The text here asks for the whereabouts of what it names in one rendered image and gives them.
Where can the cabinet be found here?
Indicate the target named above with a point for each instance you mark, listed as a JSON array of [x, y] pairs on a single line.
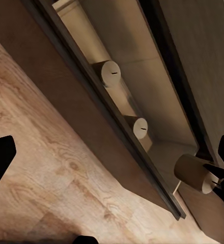
[[171, 57]]

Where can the pillar candle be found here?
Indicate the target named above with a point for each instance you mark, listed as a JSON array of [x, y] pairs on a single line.
[[190, 169], [138, 125], [108, 72]]

